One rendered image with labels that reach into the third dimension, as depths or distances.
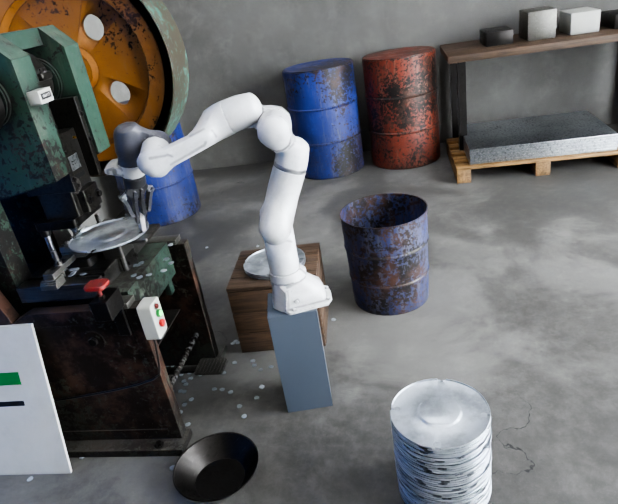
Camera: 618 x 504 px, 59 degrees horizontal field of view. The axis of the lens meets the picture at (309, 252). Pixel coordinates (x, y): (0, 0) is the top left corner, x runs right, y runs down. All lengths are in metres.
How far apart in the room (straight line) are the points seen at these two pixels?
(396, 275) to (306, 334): 0.71
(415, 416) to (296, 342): 0.56
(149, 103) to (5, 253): 0.76
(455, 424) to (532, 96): 3.95
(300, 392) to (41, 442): 0.98
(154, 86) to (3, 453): 1.50
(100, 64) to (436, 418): 1.76
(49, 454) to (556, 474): 1.78
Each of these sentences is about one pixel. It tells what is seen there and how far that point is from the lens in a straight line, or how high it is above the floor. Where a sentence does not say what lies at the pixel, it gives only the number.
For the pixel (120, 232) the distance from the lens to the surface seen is 2.13.
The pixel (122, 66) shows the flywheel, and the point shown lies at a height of 1.32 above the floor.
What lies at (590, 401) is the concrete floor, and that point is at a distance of 2.30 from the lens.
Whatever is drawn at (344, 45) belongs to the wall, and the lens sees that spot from 5.07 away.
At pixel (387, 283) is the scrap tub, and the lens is 2.61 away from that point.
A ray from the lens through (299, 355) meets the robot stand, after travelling 2.09.
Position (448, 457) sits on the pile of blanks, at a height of 0.27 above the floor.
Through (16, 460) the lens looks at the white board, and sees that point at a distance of 2.48.
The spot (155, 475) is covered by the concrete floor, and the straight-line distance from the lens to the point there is 2.22.
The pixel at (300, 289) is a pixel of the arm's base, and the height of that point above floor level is 0.53.
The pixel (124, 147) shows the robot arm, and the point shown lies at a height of 1.12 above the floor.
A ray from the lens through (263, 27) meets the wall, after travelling 5.15.
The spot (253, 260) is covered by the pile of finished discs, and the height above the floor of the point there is 0.37.
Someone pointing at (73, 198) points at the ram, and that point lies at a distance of 2.07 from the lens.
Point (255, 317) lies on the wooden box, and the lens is 2.51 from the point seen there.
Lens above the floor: 1.51
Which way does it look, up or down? 26 degrees down
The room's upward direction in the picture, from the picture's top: 10 degrees counter-clockwise
